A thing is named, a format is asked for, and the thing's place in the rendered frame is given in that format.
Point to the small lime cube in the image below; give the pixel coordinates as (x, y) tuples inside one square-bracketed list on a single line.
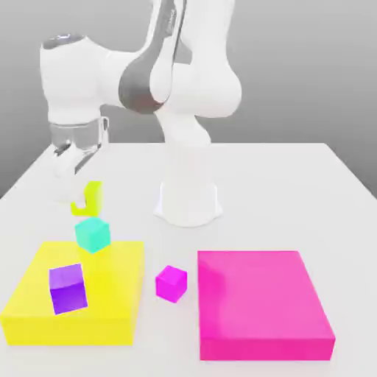
[(94, 197)]

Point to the large pink box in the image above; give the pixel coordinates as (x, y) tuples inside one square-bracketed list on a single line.
[(259, 300)]

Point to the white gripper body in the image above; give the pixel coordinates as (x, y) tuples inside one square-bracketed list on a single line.
[(66, 165)]

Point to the small purple cube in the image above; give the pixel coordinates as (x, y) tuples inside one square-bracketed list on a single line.
[(68, 290)]

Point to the small magenta cube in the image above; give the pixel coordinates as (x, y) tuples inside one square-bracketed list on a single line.
[(170, 284)]

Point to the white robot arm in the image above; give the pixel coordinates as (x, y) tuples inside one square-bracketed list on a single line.
[(188, 97)]

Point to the large yellow box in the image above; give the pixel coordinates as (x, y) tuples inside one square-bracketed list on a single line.
[(112, 297)]

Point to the small teal cube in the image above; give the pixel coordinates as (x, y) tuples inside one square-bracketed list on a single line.
[(92, 235)]

